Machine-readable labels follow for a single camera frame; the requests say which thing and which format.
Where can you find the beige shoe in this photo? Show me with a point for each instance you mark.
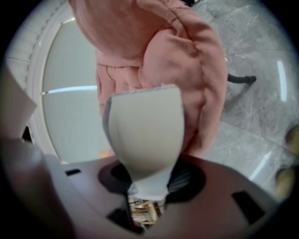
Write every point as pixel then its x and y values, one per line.
pixel 287 184
pixel 293 138

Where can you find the person's right forearm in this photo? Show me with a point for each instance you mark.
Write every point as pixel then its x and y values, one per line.
pixel 187 77

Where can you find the black chair leg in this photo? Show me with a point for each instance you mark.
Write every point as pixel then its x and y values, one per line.
pixel 243 79

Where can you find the person's pink sweatshirt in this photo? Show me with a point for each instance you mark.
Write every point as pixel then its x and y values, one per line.
pixel 116 35

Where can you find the white framed glass door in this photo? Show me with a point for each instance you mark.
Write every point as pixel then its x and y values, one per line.
pixel 70 112

